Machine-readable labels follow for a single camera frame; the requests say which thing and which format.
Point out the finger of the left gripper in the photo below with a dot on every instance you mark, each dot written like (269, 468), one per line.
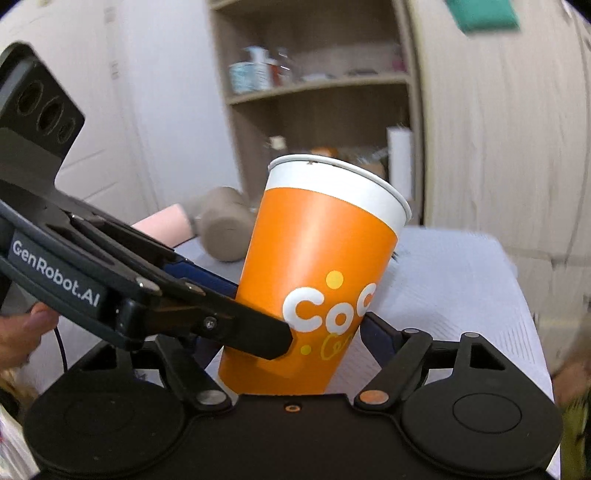
(187, 271)
(181, 309)

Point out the taupe tumbler cup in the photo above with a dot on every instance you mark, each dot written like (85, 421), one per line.
(225, 224)

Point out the pink tumbler cup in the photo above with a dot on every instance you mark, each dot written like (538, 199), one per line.
(170, 226)

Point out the teal hanging pouch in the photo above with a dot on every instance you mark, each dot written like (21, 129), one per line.
(483, 15)

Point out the white tube bottle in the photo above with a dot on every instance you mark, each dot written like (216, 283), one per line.
(261, 72)

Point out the teal labelled bottle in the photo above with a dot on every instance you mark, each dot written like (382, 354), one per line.
(242, 78)

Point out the wooden wardrobe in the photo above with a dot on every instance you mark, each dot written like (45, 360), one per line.
(507, 150)

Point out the wooden bookshelf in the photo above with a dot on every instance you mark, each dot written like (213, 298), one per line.
(352, 76)

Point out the orange paper cup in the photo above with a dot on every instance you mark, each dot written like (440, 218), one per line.
(324, 236)

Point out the light grey patterned tablecloth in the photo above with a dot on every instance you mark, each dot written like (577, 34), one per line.
(444, 283)

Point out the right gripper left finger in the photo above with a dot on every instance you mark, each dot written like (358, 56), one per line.
(115, 411)

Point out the white paper roll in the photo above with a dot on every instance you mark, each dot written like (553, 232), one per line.
(401, 160)

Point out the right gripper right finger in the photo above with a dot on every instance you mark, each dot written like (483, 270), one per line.
(464, 405)

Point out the person's left hand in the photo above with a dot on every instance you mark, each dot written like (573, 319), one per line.
(20, 335)

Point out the white door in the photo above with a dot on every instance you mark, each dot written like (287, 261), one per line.
(71, 38)

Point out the clear bottle beige cap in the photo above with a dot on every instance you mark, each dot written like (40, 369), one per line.
(276, 147)

